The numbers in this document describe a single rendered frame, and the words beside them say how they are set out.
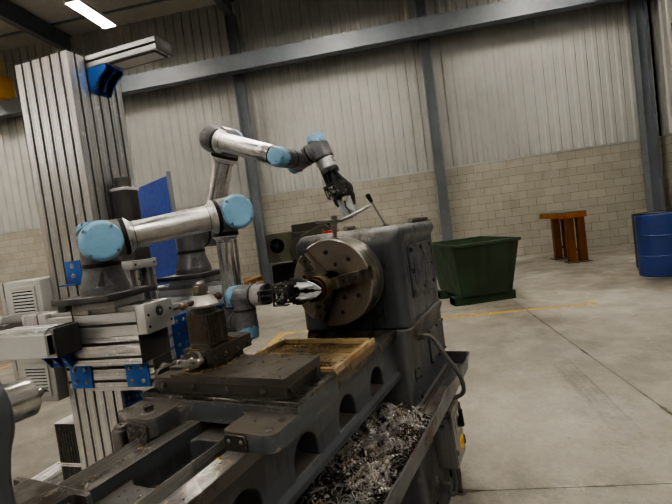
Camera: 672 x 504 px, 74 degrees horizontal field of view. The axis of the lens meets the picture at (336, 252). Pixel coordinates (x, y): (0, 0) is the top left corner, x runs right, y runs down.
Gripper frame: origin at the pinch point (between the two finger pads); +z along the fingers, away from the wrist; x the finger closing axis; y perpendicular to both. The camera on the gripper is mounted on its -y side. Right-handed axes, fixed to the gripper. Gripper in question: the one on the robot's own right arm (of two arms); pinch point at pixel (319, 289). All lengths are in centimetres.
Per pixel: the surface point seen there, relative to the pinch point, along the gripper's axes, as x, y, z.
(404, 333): -23.2, -30.5, 16.1
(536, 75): 320, -1102, 48
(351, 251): 10.3, -15.3, 6.1
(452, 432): -74, -57, 22
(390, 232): 14.7, -32.4, 15.0
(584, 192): 21, -1120, 124
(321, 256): 9.7, -15.1, -5.9
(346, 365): -19.3, 16.3, 14.9
